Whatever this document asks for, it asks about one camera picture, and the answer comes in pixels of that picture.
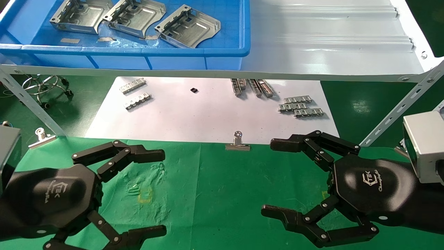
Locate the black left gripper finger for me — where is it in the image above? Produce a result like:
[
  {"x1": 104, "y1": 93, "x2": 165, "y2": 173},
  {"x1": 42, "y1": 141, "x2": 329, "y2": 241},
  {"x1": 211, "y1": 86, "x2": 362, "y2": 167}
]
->
[
  {"x1": 43, "y1": 210, "x2": 167, "y2": 250},
  {"x1": 72, "y1": 140, "x2": 165, "y2": 183}
]

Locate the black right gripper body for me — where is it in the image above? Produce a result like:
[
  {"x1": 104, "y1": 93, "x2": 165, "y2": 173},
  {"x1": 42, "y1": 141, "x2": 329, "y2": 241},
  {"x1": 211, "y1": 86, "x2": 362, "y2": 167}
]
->
[{"x1": 328, "y1": 154, "x2": 417, "y2": 223}]

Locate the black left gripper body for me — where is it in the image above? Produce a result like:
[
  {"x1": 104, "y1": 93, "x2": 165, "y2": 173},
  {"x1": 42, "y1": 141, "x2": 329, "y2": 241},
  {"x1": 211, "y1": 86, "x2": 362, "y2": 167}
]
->
[{"x1": 21, "y1": 164, "x2": 103, "y2": 240}]

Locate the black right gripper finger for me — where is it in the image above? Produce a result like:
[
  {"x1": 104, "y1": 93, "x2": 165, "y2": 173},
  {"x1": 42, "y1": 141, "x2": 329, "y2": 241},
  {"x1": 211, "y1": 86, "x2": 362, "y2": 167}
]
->
[
  {"x1": 261, "y1": 194, "x2": 379, "y2": 248},
  {"x1": 270, "y1": 131, "x2": 361, "y2": 172}
]

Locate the stamped sheet metal part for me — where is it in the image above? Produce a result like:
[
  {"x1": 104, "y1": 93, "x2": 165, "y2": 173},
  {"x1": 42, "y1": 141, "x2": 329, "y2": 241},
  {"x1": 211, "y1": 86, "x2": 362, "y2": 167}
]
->
[
  {"x1": 50, "y1": 0, "x2": 114, "y2": 35},
  {"x1": 154, "y1": 5, "x2": 221, "y2": 49},
  {"x1": 102, "y1": 0, "x2": 167, "y2": 39}
]

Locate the notched metal strip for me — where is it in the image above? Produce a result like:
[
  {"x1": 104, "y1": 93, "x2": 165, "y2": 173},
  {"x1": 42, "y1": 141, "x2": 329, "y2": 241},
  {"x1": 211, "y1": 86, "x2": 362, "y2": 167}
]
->
[
  {"x1": 120, "y1": 78, "x2": 146, "y2": 94},
  {"x1": 294, "y1": 108, "x2": 325, "y2": 118},
  {"x1": 278, "y1": 103, "x2": 308, "y2": 113},
  {"x1": 125, "y1": 92, "x2": 152, "y2": 111},
  {"x1": 284, "y1": 96, "x2": 313, "y2": 104}
]

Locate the silver binder clip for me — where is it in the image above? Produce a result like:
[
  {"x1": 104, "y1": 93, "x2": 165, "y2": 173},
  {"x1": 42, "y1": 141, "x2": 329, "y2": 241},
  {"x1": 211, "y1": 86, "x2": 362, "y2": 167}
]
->
[
  {"x1": 28, "y1": 127, "x2": 57, "y2": 150},
  {"x1": 225, "y1": 131, "x2": 251, "y2": 151}
]

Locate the white paper sheet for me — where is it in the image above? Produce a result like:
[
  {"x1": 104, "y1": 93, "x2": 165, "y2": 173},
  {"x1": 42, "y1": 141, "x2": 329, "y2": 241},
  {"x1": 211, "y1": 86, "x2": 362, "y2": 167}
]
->
[{"x1": 85, "y1": 76, "x2": 340, "y2": 145}]

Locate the green table cloth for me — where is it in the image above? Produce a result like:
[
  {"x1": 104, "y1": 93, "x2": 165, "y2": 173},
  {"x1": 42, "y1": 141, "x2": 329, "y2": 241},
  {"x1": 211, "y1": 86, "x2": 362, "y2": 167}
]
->
[{"x1": 0, "y1": 136, "x2": 444, "y2": 250}]

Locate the perforated metal brace bar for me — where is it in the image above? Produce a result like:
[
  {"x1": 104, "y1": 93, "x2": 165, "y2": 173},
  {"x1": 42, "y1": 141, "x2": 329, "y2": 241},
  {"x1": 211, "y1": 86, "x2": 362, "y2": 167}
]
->
[
  {"x1": 0, "y1": 68, "x2": 66, "y2": 136},
  {"x1": 359, "y1": 61, "x2": 444, "y2": 147}
]

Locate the white metal shelf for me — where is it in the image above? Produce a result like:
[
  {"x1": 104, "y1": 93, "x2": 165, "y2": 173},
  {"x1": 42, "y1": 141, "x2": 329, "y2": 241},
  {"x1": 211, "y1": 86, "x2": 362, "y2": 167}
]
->
[{"x1": 0, "y1": 0, "x2": 444, "y2": 83}]

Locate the chrome stool base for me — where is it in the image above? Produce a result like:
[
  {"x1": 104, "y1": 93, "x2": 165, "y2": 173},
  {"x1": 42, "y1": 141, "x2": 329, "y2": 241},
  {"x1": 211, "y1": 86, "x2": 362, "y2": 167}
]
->
[{"x1": 22, "y1": 75, "x2": 74, "y2": 108}]

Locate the blue plastic bin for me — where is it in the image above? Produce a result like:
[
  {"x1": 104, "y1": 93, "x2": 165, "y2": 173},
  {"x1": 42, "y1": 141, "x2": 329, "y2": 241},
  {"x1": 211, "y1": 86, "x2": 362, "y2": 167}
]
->
[{"x1": 0, "y1": 0, "x2": 251, "y2": 70}]

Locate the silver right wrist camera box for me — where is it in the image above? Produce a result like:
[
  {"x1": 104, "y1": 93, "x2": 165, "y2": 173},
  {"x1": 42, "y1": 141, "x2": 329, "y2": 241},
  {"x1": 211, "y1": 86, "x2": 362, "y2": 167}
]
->
[{"x1": 402, "y1": 110, "x2": 444, "y2": 184}]

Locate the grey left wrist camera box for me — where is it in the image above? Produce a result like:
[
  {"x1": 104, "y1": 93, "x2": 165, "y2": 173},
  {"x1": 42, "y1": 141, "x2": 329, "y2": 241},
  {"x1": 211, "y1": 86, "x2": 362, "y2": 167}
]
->
[{"x1": 0, "y1": 121, "x2": 22, "y2": 174}]

